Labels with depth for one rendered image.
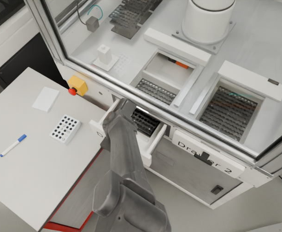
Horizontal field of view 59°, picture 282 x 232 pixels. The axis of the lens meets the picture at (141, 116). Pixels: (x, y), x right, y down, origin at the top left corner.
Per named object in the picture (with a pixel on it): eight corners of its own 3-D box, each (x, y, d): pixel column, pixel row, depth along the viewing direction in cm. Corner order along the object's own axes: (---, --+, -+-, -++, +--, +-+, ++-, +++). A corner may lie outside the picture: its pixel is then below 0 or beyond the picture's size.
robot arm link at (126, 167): (86, 222, 31) (151, 259, 34) (114, 190, 30) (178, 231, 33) (100, 118, 72) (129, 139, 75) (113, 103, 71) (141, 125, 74)
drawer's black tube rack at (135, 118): (149, 140, 107) (149, 134, 101) (116, 120, 111) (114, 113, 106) (175, 102, 115) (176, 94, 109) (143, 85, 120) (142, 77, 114)
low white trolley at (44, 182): (82, 237, 165) (37, 231, 98) (16, 187, 182) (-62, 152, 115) (131, 165, 187) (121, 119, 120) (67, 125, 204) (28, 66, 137)
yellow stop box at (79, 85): (81, 97, 117) (78, 89, 111) (70, 90, 119) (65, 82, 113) (88, 89, 119) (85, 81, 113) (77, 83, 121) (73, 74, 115)
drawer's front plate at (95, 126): (149, 167, 103) (149, 159, 93) (93, 133, 111) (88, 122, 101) (151, 164, 104) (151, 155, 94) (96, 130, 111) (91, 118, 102)
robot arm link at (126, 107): (107, 119, 67) (131, 137, 69) (128, 87, 71) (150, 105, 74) (94, 124, 78) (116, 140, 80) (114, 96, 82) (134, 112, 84)
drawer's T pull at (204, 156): (210, 166, 94) (211, 165, 93) (193, 156, 96) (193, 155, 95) (214, 158, 96) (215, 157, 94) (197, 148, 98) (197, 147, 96)
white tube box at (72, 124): (66, 146, 114) (64, 143, 111) (51, 138, 116) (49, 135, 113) (81, 124, 119) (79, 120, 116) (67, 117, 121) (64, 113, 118)
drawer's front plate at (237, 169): (234, 178, 100) (244, 171, 90) (171, 142, 108) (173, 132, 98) (236, 175, 101) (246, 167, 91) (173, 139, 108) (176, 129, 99)
